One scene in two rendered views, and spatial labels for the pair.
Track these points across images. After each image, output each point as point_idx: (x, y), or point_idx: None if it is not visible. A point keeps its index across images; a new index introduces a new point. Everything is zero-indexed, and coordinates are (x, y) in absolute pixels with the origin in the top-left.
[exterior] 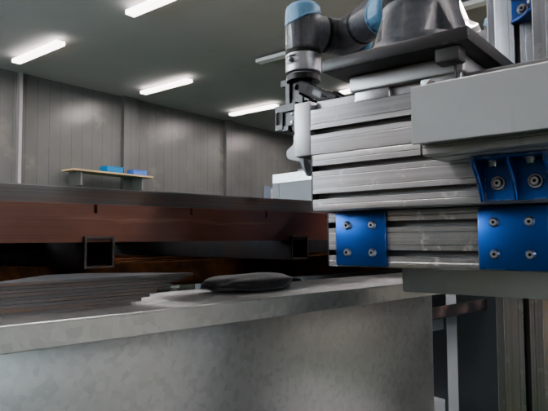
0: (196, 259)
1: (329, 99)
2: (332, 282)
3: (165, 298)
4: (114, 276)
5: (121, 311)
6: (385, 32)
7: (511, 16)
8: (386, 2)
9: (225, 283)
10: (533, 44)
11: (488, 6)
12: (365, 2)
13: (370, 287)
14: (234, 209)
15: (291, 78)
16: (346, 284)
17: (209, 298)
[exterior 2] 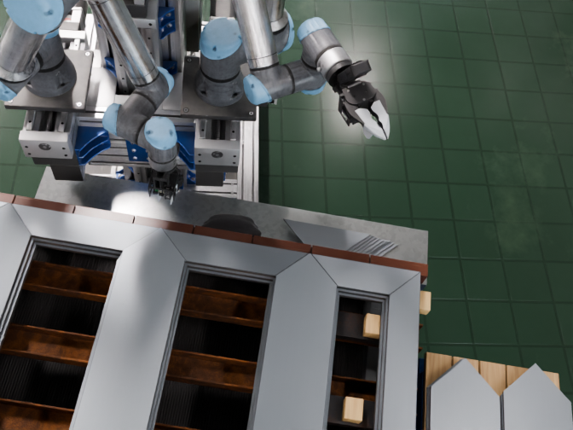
0: (183, 308)
1: (235, 132)
2: (167, 219)
3: (286, 236)
4: (318, 229)
5: (327, 217)
6: (241, 86)
7: (160, 36)
8: (236, 76)
9: (255, 226)
10: (180, 43)
11: (152, 37)
12: (164, 88)
13: (184, 189)
14: (221, 229)
15: (176, 165)
16: (173, 207)
17: (276, 219)
